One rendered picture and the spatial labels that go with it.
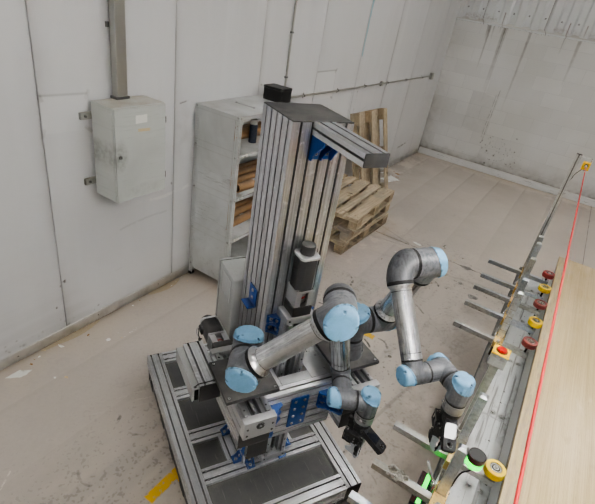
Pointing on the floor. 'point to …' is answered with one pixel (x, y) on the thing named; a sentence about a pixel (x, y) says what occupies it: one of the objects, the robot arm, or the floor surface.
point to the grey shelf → (220, 180)
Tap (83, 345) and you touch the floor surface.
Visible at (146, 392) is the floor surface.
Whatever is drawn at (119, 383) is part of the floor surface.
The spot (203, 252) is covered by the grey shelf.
